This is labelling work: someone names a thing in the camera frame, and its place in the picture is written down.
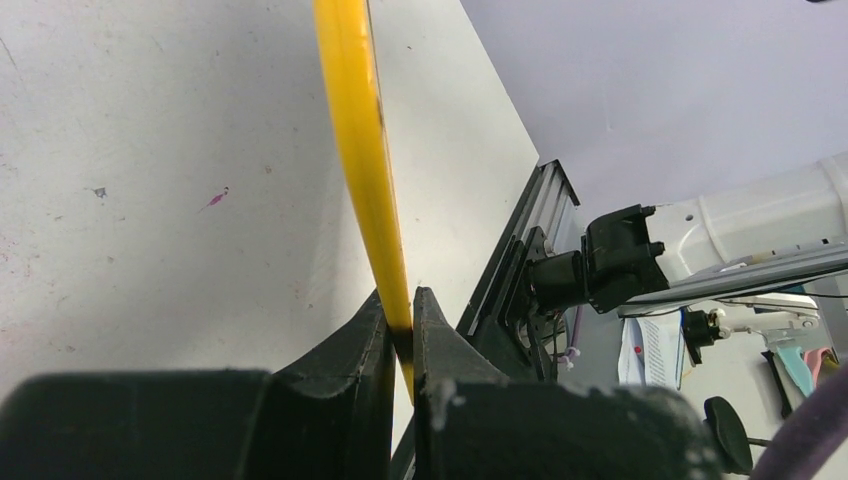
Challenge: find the yellow framed whiteboard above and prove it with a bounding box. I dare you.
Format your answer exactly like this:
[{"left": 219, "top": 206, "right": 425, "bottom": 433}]
[{"left": 313, "top": 1, "right": 414, "bottom": 391}]

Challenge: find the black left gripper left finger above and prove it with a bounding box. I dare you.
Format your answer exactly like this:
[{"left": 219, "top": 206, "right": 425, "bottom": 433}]
[{"left": 1, "top": 294, "right": 395, "bottom": 479}]

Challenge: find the aluminium table edge rail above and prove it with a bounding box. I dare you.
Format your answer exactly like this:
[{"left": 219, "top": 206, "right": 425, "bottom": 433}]
[{"left": 390, "top": 163, "right": 573, "bottom": 479}]

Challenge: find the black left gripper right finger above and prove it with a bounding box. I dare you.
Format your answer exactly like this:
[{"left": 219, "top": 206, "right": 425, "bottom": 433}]
[{"left": 412, "top": 287, "right": 723, "bottom": 479}]

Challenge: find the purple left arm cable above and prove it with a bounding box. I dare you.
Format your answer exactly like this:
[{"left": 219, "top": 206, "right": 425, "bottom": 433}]
[{"left": 751, "top": 364, "right": 848, "bottom": 480}]

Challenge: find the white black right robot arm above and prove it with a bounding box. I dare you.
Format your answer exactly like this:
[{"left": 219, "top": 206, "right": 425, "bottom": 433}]
[{"left": 529, "top": 153, "right": 847, "bottom": 313}]

